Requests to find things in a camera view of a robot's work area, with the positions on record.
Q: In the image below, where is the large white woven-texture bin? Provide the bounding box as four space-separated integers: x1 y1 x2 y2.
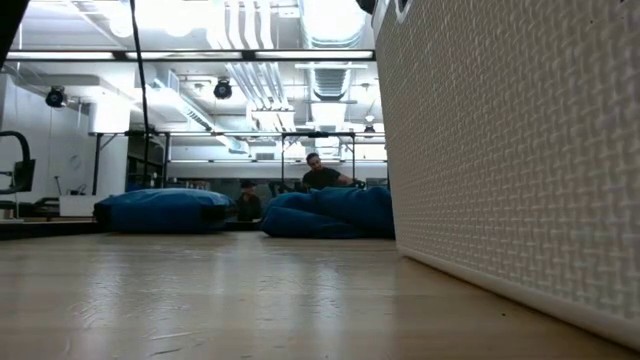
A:
370 0 640 351

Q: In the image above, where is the black table frame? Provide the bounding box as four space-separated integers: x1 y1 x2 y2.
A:
0 219 101 240

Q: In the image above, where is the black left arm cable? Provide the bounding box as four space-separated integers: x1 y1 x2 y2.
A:
129 0 151 189

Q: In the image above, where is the person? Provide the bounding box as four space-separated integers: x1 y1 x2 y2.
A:
301 152 357 191
235 178 264 223

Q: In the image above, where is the dark blue scrub cloth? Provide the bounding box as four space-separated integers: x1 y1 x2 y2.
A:
259 185 396 240

